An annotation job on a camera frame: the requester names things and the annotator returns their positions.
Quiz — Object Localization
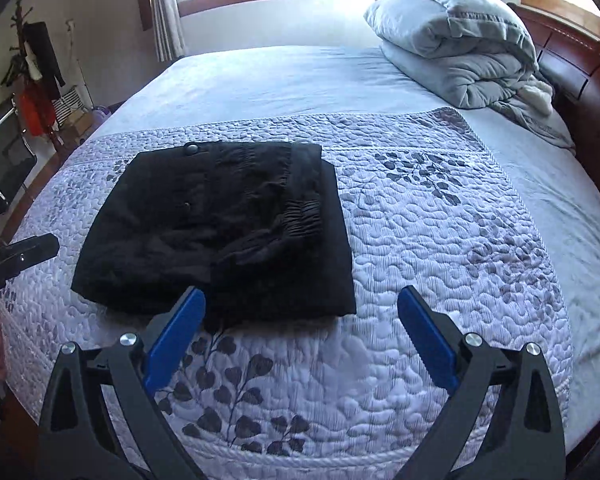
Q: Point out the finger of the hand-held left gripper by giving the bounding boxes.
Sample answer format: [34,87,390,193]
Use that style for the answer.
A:
[0,233,61,293]

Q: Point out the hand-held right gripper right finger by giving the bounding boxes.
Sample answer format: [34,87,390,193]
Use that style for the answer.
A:
[397,285,566,480]

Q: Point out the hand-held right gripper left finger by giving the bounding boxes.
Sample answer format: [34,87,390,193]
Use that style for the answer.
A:
[36,286,207,480]

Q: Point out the black pants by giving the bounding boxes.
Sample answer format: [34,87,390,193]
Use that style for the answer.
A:
[71,141,357,331]

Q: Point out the wooden bed footboard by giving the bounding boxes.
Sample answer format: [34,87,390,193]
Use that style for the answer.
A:
[0,132,88,251]

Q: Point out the lilac quilted blanket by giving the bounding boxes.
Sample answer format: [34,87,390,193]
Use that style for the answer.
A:
[0,107,576,473]

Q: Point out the cardboard box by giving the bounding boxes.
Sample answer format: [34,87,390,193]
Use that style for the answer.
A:
[67,110,97,134]

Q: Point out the white radiator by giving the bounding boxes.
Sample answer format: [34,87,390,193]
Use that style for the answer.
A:
[54,87,88,126]

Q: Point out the coat rack with clothes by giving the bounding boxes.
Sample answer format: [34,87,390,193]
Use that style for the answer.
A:
[0,0,66,153]

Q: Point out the white fluffy cloth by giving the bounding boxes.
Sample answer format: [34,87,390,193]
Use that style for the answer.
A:
[519,81,554,117]

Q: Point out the white curtain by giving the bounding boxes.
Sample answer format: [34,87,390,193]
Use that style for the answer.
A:
[147,0,187,63]

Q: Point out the grey folded comforter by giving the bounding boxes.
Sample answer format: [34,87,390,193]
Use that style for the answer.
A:
[364,0,576,153]

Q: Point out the wooden headboard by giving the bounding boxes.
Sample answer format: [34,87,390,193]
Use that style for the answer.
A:
[507,2,600,211]

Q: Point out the black chair with chrome frame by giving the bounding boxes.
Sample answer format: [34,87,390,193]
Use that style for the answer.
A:
[0,97,38,221]

